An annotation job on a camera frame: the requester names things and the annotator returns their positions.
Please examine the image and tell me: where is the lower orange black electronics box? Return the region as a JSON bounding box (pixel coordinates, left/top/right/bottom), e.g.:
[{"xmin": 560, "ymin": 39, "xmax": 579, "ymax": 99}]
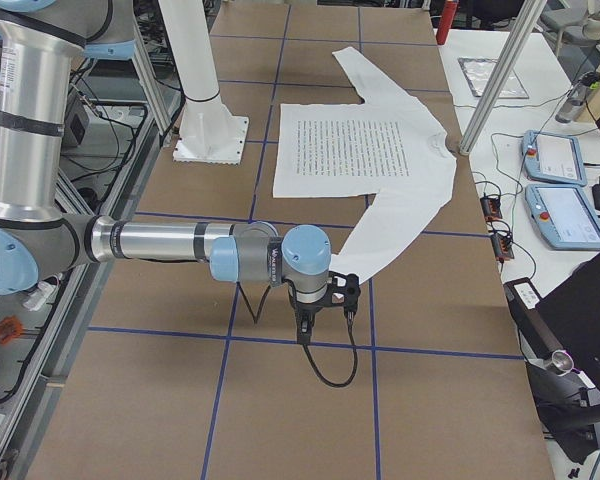
[{"xmin": 490, "ymin": 232, "xmax": 515, "ymax": 263}]

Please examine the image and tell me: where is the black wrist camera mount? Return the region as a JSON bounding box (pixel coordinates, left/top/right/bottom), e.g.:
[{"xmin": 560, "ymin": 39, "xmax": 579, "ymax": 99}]
[{"xmin": 321, "ymin": 271, "xmax": 361, "ymax": 318}]

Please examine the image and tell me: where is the red bottle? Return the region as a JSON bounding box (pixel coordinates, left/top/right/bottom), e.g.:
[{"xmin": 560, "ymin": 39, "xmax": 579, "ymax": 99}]
[{"xmin": 436, "ymin": 0, "xmax": 459, "ymax": 46}]

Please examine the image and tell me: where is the lower blue teach pendant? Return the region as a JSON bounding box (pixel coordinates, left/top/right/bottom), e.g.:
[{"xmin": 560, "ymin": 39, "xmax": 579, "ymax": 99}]
[{"xmin": 525, "ymin": 184, "xmax": 600, "ymax": 251}]

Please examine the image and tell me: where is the right black braided cable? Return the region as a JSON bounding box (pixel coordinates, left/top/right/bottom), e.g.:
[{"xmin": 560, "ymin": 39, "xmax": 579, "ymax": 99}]
[{"xmin": 235, "ymin": 283, "xmax": 359, "ymax": 387}]

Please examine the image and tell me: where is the aluminium frame post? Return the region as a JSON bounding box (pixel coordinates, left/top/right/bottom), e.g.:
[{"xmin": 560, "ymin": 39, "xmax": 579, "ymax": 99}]
[{"xmin": 459, "ymin": 0, "xmax": 546, "ymax": 156}]

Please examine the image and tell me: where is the black laptop computer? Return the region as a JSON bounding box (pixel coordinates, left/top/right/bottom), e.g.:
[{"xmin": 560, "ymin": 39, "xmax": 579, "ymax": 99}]
[{"xmin": 504, "ymin": 252, "xmax": 600, "ymax": 390}]

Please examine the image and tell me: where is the white pedestal column base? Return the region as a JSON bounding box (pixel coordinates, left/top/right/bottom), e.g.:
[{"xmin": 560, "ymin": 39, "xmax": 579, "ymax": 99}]
[{"xmin": 159, "ymin": 0, "xmax": 249, "ymax": 165}]

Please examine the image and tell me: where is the upper blue teach pendant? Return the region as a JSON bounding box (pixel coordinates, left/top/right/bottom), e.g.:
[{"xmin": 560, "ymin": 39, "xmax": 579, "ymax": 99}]
[{"xmin": 521, "ymin": 130, "xmax": 587, "ymax": 186}]

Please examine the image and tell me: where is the white power strip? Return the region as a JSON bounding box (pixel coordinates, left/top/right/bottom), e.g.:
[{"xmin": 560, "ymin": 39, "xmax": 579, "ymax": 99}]
[{"xmin": 22, "ymin": 281, "xmax": 57, "ymax": 311}]

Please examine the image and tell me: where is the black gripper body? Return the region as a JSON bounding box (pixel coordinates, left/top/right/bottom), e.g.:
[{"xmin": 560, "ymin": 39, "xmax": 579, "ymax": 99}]
[{"xmin": 294, "ymin": 302, "xmax": 321, "ymax": 344}]

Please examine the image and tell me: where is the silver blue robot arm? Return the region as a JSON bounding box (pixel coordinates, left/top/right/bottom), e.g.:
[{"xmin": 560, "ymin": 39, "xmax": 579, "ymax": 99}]
[{"xmin": 0, "ymin": 1, "xmax": 340, "ymax": 344}]

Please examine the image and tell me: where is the black tripod stand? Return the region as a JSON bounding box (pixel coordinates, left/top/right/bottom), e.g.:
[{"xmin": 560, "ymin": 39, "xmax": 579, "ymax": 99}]
[{"xmin": 526, "ymin": 361, "xmax": 600, "ymax": 464}]

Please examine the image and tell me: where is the white long-sleeve printed shirt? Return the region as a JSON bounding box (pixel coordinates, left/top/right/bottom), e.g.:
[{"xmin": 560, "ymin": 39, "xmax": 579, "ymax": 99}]
[{"xmin": 273, "ymin": 47, "xmax": 456, "ymax": 281}]

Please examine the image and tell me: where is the silver foil tray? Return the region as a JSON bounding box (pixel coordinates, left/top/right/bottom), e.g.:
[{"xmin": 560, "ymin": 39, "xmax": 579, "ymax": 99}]
[{"xmin": 457, "ymin": 57, "xmax": 529, "ymax": 99}]

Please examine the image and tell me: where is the orange black electronics box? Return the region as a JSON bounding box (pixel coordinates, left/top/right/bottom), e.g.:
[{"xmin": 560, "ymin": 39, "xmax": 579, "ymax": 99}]
[
  {"xmin": 480, "ymin": 196, "xmax": 503, "ymax": 222},
  {"xmin": 490, "ymin": 232, "xmax": 515, "ymax": 263}
]

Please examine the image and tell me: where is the blue teach pendant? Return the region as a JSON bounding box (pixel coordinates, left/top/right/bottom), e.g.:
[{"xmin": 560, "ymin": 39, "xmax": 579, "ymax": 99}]
[
  {"xmin": 525, "ymin": 184, "xmax": 600, "ymax": 251},
  {"xmin": 521, "ymin": 130, "xmax": 587, "ymax": 186}
]

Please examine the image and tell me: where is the upper orange black electronics box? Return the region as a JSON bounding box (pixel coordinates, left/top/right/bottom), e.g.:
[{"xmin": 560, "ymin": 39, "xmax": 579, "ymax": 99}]
[{"xmin": 480, "ymin": 196, "xmax": 503, "ymax": 222}]

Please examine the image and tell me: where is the clear water bottle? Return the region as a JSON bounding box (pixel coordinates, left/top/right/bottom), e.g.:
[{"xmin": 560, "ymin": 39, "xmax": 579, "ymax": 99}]
[{"xmin": 555, "ymin": 70, "xmax": 600, "ymax": 124}]

